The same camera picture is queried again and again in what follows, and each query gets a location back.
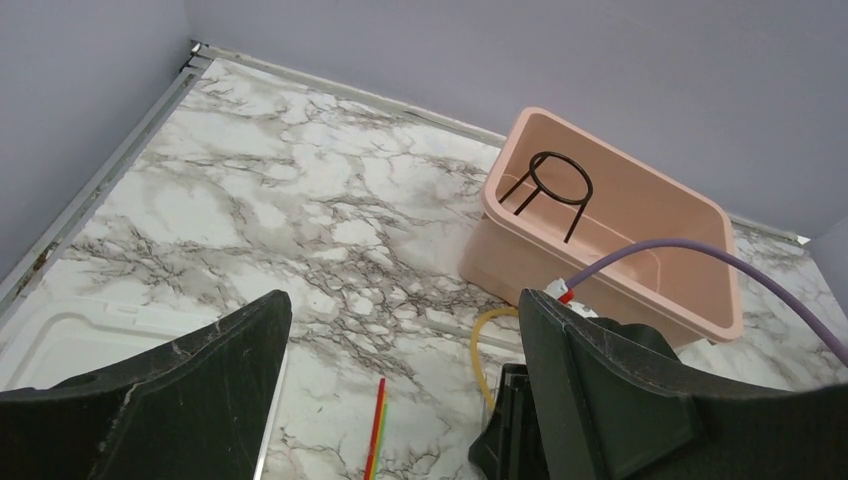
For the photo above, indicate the black wire tripod stand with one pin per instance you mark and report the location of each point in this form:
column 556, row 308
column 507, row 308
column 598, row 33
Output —
column 551, row 184

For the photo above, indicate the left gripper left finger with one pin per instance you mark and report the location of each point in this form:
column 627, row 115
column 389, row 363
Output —
column 192, row 408

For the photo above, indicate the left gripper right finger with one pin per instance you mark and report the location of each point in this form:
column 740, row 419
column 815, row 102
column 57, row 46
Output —
column 727, row 429

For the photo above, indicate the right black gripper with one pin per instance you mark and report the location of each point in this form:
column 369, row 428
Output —
column 510, row 424

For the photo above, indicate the glass thermometer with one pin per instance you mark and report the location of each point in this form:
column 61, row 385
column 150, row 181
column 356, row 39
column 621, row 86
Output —
column 512, row 344

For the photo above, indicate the pink plastic bin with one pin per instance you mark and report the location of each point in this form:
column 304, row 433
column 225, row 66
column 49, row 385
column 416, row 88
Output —
column 687, row 296

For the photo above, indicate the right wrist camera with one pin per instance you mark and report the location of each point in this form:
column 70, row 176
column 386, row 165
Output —
column 558, row 290

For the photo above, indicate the white plastic tray lid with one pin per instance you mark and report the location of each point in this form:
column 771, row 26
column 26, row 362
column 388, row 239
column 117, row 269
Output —
column 71, row 337

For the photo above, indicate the red yellow green spoon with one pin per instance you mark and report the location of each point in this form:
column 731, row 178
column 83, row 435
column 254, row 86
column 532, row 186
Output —
column 376, row 434

